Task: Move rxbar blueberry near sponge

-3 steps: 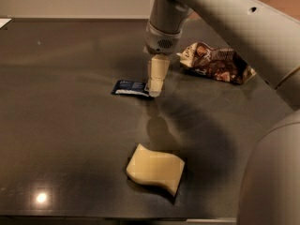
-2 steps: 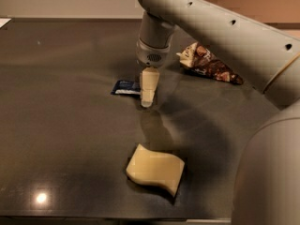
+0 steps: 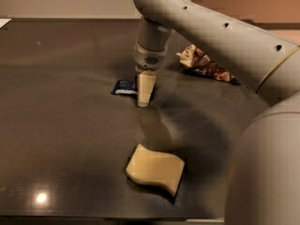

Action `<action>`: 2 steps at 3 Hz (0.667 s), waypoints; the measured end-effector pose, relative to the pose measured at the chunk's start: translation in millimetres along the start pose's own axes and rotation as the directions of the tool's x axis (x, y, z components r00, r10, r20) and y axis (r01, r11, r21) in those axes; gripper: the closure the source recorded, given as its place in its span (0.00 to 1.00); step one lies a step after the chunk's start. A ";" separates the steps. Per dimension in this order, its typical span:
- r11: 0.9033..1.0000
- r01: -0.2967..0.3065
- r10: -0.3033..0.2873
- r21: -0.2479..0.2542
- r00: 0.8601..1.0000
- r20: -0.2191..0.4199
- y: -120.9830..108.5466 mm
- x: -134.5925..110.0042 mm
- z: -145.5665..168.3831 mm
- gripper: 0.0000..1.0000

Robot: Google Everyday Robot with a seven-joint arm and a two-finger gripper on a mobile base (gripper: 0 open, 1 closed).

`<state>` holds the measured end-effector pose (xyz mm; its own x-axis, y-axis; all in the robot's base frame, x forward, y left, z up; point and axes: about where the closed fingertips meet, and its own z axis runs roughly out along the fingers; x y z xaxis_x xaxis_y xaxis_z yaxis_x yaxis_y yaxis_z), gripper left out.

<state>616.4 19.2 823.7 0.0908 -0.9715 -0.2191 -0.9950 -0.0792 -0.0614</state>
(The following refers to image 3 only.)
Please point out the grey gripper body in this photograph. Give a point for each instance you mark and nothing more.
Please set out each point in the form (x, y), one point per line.
(149, 60)

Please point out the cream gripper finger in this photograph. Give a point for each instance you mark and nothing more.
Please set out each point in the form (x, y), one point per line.
(145, 83)

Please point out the blue rxbar blueberry wrapper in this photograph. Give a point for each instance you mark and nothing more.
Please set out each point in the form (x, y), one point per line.
(125, 88)

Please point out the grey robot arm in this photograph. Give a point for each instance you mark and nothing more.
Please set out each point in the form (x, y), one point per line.
(264, 175)

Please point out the pale yellow wavy sponge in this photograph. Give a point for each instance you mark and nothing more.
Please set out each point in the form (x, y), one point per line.
(153, 168)

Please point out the brown crumpled snack bag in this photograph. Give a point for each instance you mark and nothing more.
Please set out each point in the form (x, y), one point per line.
(198, 62)

